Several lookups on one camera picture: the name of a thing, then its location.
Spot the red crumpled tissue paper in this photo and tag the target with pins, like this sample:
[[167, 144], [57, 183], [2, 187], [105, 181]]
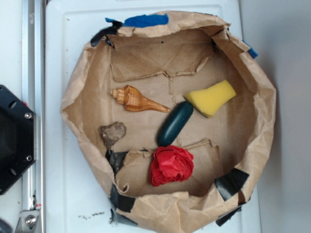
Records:
[[170, 164]]

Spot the grey brown rock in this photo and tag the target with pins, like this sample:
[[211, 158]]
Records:
[[112, 133]]

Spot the brown spiral conch shell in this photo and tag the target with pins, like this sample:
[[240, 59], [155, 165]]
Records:
[[133, 101]]

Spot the yellow sponge wedge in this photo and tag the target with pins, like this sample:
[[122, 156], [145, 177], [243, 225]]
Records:
[[208, 101]]

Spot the metal corner bracket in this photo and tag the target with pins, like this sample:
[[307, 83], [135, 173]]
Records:
[[29, 222]]

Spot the brown paper bag tray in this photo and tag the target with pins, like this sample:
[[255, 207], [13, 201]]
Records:
[[191, 52]]

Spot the white plastic tray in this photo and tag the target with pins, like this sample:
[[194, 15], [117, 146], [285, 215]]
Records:
[[74, 201]]

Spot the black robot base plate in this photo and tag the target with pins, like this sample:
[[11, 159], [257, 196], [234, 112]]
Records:
[[17, 139]]

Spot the aluminium frame rail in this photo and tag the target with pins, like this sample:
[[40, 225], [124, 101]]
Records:
[[33, 93]]

